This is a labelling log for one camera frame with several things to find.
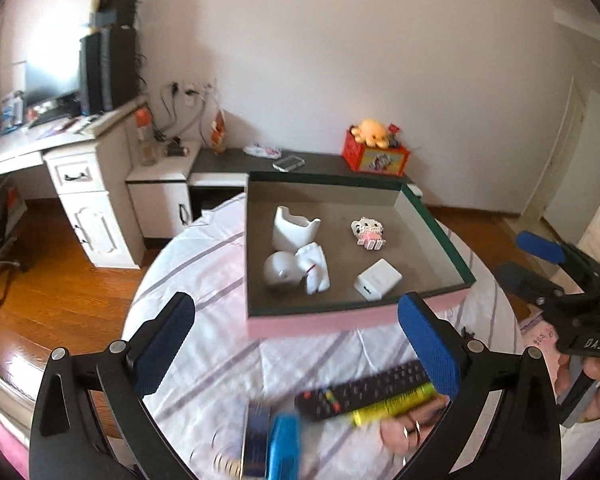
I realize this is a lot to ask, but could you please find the yellow highlighter marker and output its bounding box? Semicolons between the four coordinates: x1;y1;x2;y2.
351;382;438;426

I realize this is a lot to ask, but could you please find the black remote control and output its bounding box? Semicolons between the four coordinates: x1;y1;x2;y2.
294;360;429;422

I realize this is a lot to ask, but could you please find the person's right hand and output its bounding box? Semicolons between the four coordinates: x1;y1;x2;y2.
554;351;600;424

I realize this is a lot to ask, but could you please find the white striped bed sheet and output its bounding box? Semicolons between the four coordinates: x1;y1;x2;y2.
122;193;524;479

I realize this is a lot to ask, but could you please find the white square charger box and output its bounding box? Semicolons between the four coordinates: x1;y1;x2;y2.
353;258;403;301

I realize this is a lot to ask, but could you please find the pink block cat figure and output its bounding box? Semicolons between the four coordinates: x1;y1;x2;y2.
351;217;386;250

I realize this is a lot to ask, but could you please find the red decorated storage box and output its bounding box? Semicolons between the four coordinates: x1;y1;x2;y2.
341;132;411;177

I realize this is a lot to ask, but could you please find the dark blue small box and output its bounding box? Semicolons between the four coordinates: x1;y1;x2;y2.
240;401;272;479

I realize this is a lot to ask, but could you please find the pink and green box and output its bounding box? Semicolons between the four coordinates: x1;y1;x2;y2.
245;172;476;338

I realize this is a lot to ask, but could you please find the yellow octopus plush toy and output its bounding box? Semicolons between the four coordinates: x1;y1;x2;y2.
350;119;390;150

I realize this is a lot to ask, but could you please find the blue stapler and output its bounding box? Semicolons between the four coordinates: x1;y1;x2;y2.
266;413;301;480

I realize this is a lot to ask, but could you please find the white round figurine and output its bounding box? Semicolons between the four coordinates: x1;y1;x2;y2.
263;252;303;289

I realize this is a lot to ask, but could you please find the white smartphone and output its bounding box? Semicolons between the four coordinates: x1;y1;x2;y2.
272;155;306;172

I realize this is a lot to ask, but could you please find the white low cabinet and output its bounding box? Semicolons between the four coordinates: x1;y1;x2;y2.
126;141;248;240

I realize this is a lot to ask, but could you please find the white desk with drawers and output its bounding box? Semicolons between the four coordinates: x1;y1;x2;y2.
0;98;146;269

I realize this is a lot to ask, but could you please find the orange capped bottle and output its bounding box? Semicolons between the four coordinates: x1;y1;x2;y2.
135;106;157;167

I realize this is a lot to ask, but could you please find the black computer monitor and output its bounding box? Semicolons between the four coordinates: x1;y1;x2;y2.
23;50;80;107

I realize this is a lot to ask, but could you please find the black speaker tower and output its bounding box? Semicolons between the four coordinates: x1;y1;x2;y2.
79;27;138;116

